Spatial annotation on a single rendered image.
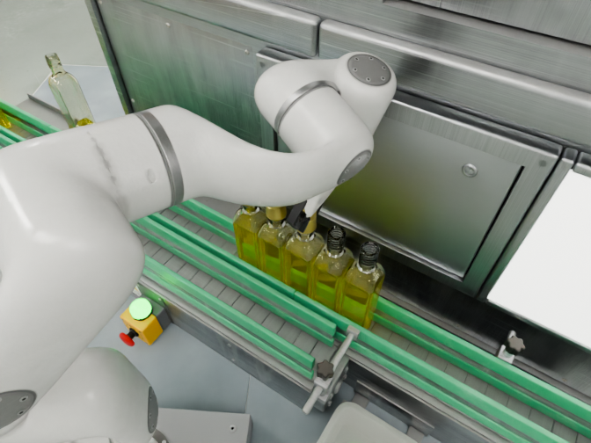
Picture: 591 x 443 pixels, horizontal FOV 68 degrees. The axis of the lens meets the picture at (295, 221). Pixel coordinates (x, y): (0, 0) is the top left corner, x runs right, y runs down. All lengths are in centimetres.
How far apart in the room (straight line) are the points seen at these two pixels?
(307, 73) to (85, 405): 40
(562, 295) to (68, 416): 69
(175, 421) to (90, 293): 64
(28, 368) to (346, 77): 38
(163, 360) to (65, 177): 76
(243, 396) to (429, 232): 51
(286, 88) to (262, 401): 69
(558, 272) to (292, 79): 51
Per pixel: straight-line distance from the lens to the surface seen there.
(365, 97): 48
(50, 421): 54
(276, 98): 45
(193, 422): 92
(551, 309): 84
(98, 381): 52
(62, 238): 30
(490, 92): 61
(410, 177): 73
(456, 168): 69
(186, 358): 104
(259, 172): 37
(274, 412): 97
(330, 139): 41
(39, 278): 30
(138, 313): 100
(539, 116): 62
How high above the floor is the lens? 168
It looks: 49 degrees down
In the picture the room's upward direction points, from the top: straight up
